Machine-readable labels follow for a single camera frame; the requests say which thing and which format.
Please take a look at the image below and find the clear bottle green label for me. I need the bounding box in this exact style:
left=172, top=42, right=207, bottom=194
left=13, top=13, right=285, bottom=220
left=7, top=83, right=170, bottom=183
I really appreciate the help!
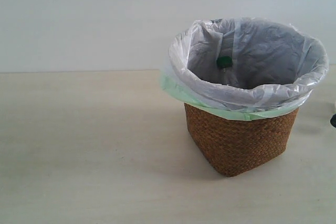
left=216, top=56, right=238, bottom=87

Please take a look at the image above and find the woven brown wicker bin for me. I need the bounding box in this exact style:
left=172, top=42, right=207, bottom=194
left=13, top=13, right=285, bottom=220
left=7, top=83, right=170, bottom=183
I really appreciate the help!
left=184, top=104, right=298, bottom=177

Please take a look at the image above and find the translucent white bin liner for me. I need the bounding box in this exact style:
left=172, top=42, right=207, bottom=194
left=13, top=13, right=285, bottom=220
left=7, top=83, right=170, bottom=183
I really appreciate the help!
left=162, top=18, right=329, bottom=112

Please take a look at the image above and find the black object at right edge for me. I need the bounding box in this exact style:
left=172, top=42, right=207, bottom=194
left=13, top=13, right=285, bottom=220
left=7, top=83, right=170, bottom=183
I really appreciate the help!
left=330, top=114, right=336, bottom=127

